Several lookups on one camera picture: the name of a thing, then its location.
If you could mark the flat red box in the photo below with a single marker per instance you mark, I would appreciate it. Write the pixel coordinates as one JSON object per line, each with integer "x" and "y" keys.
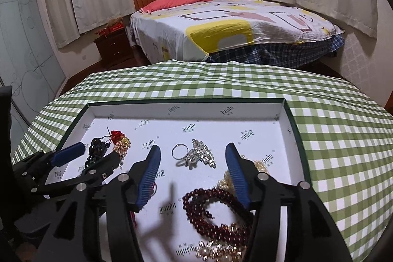
{"x": 101, "y": 32}

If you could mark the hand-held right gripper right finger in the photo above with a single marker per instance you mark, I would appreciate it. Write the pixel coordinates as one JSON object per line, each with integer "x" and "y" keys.
{"x": 238, "y": 179}

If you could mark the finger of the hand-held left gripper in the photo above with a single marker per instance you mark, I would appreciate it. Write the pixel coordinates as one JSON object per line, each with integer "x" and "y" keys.
{"x": 69, "y": 153}
{"x": 106, "y": 165}

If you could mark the dark wooden nightstand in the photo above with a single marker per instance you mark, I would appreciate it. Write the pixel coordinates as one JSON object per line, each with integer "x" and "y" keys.
{"x": 112, "y": 47}

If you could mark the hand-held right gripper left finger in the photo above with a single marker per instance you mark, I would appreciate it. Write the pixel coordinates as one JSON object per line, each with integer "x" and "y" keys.
{"x": 149, "y": 179}

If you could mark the gold and red charm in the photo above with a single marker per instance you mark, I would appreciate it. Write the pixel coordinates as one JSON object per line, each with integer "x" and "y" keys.
{"x": 123, "y": 145}

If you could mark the pink pillow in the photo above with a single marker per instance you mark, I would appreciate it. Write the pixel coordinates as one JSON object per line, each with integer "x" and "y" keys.
{"x": 175, "y": 1}

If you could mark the white yellow patterned bedspread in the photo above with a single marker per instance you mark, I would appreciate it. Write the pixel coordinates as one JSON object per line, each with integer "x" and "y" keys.
{"x": 215, "y": 22}

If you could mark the crystal hair clip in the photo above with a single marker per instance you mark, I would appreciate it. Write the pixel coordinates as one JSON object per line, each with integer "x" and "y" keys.
{"x": 204, "y": 153}

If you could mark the green checked tablecloth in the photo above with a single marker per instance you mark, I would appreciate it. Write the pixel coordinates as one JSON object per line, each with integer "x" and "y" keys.
{"x": 337, "y": 142}

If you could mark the frosted glass sliding door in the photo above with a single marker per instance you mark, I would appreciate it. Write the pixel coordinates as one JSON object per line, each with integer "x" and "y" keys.
{"x": 24, "y": 50}

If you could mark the red gift box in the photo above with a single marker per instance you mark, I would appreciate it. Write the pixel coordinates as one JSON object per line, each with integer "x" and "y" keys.
{"x": 116, "y": 28}

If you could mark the blue plaid bed sheet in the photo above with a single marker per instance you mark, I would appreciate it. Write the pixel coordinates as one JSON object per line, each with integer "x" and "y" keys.
{"x": 276, "y": 54}

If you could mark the dark green jewelry box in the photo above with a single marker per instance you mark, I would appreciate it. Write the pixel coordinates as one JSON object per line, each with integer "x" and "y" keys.
{"x": 190, "y": 117}

